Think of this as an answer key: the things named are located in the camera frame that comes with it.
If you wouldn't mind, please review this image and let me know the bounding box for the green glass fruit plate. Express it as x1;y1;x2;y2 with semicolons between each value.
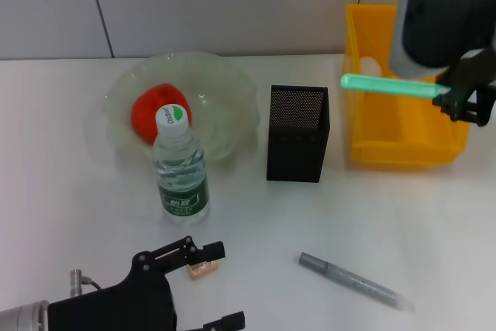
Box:
101;51;261;162

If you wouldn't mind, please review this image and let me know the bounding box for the yellow plastic bin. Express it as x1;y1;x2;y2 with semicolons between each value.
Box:
344;3;470;164

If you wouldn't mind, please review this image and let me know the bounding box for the mint green pen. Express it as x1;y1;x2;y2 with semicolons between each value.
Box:
340;73;453;98

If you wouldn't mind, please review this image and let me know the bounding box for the small beige eraser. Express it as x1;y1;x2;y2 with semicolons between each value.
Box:
188;262;219;281

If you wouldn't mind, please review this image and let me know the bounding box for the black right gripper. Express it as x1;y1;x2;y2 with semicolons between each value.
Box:
431;47;496;128

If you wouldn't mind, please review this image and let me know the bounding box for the silver marker pen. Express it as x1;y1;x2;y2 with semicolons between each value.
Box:
298;251;416;313

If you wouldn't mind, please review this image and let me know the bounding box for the orange fruit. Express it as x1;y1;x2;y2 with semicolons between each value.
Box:
130;82;192;145

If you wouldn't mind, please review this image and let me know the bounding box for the white paper ball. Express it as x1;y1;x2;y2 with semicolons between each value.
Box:
360;56;383;74

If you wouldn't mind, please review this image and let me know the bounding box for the clear green-label water bottle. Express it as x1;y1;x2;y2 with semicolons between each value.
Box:
152;102;212;228

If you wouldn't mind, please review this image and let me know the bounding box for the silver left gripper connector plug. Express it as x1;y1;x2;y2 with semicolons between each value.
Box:
69;268;103;297

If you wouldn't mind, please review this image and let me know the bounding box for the black mesh pen holder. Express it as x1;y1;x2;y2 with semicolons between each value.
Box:
266;84;332;184

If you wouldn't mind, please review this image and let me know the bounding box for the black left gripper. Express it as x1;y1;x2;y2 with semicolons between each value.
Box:
47;235;246;331

